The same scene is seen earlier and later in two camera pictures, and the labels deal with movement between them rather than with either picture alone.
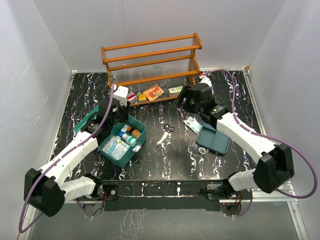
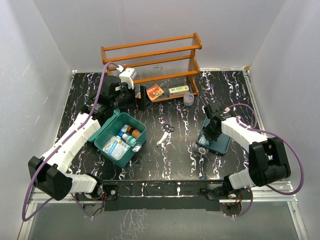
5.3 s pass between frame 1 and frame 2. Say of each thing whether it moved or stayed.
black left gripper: moved
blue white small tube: stayed
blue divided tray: stayed
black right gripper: moved
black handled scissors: stayed
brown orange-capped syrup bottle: stayed
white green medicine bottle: stayed
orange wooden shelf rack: stayed
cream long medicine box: stayed
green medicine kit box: moved
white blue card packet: moved
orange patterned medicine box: stayed
